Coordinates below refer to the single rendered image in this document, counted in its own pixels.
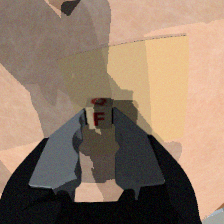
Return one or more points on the beige letter block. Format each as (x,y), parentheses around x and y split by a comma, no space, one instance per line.
(99,113)

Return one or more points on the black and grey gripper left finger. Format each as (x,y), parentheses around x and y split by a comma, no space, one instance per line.
(53,165)

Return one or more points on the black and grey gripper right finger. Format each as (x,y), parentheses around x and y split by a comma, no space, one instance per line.
(144,165)

